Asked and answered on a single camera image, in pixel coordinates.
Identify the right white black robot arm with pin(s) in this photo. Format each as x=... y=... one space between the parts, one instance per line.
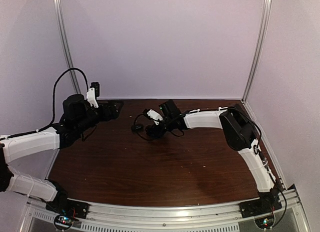
x=240 y=135

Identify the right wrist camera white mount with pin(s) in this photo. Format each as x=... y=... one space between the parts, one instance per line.
x=153 y=116

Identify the circuit board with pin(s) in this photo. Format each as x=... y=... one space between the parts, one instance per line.
x=265 y=222
x=62 y=222

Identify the left aluminium frame post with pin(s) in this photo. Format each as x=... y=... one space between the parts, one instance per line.
x=65 y=45

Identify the left circuit board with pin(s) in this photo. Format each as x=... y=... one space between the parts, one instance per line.
x=62 y=222

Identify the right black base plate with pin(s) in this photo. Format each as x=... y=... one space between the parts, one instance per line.
x=257 y=207

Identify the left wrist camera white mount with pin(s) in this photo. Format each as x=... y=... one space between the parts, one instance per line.
x=92 y=94

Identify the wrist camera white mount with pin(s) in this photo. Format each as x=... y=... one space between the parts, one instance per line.
x=153 y=116
x=92 y=94

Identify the right circuit board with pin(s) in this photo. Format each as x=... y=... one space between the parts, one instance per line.
x=265 y=222

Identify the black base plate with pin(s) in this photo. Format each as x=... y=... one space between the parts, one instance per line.
x=72 y=209
x=257 y=207

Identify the right aluminium frame post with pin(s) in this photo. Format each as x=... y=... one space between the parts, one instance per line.
x=264 y=22

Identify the aluminium front rail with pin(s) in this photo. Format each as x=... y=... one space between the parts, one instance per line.
x=226 y=216

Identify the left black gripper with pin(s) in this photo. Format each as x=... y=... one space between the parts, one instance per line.
x=113 y=113

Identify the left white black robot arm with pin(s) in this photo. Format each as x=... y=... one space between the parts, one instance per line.
x=79 y=114

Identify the black earbud charging case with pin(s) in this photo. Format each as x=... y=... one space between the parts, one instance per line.
x=137 y=127

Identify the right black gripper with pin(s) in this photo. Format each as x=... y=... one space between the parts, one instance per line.
x=157 y=133

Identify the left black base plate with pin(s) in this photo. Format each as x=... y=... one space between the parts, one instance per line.
x=72 y=209

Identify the aluminium frame post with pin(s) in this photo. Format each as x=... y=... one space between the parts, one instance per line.
x=65 y=45
x=264 y=22

